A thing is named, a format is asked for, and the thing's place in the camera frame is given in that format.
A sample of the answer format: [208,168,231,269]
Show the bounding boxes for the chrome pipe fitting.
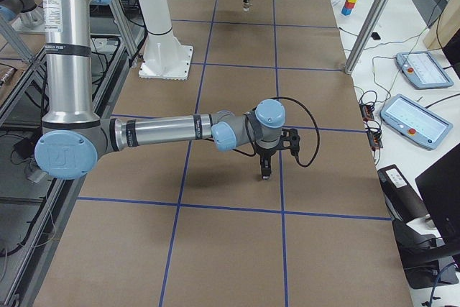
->
[243,0,252,12]

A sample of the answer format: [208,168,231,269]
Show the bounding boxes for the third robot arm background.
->
[1,0,43,29]

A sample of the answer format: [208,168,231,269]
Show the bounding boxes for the stacked coloured blocks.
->
[341,0,357,16]

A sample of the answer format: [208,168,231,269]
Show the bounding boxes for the brown paper table cover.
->
[34,0,412,306]

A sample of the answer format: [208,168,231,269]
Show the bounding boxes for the small electronics board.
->
[359,103,383,151]

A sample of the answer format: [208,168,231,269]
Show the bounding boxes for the black box with label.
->
[377,165,428,223]

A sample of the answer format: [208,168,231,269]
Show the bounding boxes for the near teach pendant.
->
[380,94,453,150]

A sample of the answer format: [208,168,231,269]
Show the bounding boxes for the teach pendant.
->
[396,51,454,89]
[380,94,453,150]

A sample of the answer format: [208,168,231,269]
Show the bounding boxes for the black monitor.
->
[415,151,459,241]

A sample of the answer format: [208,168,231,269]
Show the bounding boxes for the far teach pendant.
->
[396,51,454,89]

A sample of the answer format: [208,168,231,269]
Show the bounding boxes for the wooden board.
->
[423,0,459,50]

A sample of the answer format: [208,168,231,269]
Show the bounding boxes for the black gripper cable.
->
[229,96,321,168]

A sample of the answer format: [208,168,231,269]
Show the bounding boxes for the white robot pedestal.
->
[139,0,193,81]

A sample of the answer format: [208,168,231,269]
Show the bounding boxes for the aluminium frame post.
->
[344,0,389,75]

